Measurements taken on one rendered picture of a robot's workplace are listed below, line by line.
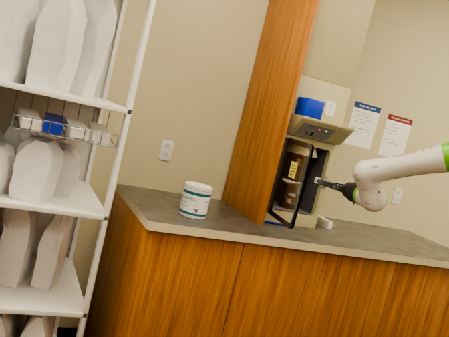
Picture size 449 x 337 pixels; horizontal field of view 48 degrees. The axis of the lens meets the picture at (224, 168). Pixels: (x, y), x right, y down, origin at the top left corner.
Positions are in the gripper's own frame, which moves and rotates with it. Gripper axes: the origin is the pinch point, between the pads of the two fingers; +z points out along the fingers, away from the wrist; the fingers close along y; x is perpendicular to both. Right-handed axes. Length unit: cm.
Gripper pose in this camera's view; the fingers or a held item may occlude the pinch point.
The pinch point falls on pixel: (327, 182)
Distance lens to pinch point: 253.7
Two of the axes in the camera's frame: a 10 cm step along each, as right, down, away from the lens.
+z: -3.8, -1.9, 9.0
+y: -8.9, -1.7, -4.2
